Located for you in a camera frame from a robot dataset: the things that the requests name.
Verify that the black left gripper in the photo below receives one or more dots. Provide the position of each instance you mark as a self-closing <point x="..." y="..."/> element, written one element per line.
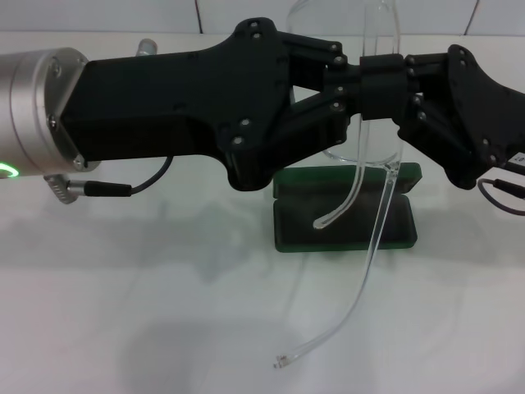
<point x="164" y="106"/>

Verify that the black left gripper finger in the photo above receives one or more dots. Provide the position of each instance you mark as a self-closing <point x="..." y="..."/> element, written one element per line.
<point x="385" y="100"/>
<point x="381" y="67"/>

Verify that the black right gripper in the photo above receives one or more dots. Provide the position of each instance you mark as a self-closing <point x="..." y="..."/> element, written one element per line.
<point x="496" y="123"/>

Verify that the clear white glasses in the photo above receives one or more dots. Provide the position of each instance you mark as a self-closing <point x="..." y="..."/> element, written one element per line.
<point x="371" y="33"/>

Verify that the green glasses case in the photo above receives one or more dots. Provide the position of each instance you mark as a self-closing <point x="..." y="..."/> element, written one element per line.
<point x="295" y="230"/>

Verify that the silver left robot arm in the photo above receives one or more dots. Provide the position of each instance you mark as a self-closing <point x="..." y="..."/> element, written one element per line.
<point x="24" y="102"/>

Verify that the silver cylindrical connector plug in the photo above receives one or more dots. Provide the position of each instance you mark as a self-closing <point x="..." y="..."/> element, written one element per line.
<point x="145" y="46"/>

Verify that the silver ribbed connector socket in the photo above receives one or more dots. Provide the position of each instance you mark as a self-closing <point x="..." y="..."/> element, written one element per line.
<point x="61" y="189"/>

